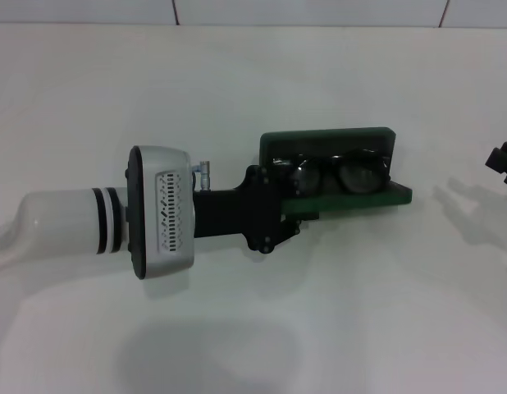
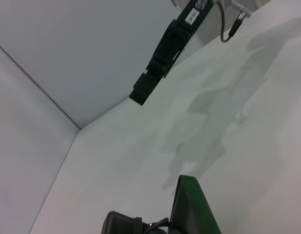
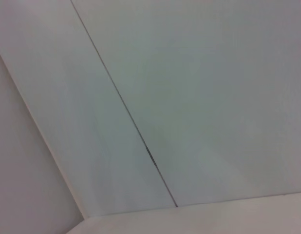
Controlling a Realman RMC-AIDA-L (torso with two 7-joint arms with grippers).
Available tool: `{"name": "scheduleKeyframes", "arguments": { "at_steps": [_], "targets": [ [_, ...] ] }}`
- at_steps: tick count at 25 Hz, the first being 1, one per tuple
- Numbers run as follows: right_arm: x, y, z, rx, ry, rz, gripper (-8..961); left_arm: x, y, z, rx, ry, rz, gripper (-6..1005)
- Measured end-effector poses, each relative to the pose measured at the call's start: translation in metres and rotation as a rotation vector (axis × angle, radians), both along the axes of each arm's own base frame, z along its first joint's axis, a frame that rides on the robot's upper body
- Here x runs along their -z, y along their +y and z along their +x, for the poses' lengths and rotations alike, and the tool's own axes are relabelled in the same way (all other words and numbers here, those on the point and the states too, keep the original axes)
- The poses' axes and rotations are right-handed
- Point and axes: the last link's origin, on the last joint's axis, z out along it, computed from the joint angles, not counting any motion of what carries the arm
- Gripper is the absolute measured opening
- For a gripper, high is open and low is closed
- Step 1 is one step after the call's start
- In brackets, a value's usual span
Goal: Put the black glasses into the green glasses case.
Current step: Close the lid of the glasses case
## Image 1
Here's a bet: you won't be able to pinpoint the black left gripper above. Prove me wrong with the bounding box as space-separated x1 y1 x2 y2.
194 163 321 257

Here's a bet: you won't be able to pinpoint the green glasses case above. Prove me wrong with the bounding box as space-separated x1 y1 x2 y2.
259 126 413 215

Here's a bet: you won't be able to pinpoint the black glasses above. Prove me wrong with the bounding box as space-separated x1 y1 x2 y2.
272 149 391 197

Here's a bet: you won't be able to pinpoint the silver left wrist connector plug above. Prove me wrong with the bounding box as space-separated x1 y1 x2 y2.
193 160 214 193

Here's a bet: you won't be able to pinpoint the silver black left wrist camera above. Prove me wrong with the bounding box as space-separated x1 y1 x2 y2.
125 144 197 282

